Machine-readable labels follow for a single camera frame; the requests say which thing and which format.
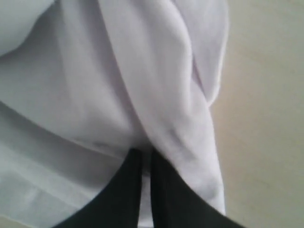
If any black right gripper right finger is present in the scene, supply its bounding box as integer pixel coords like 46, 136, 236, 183
151, 150, 240, 228

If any white t-shirt red lettering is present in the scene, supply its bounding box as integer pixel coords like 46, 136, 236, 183
0, 0, 228, 228

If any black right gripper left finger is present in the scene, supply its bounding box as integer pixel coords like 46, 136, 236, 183
55, 149, 143, 228

